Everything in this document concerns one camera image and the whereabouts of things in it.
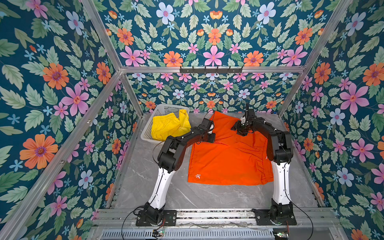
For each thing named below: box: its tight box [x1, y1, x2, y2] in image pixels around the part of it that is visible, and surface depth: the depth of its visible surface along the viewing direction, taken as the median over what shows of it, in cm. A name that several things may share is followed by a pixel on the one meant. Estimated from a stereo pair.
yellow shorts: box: [151, 109, 192, 141], surface depth 107 cm
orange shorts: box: [188, 111, 274, 186], surface depth 95 cm
